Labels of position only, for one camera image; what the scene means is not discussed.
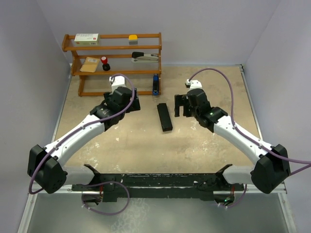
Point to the black white stapler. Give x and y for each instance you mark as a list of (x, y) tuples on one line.
[(141, 57)]

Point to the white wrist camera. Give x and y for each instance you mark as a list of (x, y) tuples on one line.
[(193, 84), (117, 81)]

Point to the white green box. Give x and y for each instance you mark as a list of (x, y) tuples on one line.
[(86, 39)]

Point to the aluminium frame rail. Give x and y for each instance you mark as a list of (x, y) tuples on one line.
[(270, 166)]

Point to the brown spiral notebook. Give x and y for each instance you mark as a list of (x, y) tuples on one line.
[(90, 65)]

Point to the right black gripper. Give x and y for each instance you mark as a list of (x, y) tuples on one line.
[(181, 100)]

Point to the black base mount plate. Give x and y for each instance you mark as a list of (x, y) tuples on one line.
[(203, 186)]

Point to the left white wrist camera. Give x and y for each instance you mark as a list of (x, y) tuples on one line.
[(117, 81)]

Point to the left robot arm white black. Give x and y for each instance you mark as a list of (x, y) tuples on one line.
[(47, 165)]

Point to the wooden three-tier shelf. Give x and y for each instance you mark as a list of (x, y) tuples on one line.
[(119, 53)]

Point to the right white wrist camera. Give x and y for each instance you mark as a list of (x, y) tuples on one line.
[(193, 84)]

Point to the black glasses case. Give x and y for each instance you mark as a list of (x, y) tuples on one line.
[(164, 116)]

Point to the yellow grey eraser block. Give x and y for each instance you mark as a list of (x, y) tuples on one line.
[(133, 39)]

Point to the red black stamp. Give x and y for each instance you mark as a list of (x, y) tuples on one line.
[(105, 64)]

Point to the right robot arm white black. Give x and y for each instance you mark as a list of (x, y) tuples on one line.
[(220, 122)]

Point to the blue black stapler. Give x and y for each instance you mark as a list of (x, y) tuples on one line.
[(155, 89)]

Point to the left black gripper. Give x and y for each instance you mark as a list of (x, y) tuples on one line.
[(133, 104)]

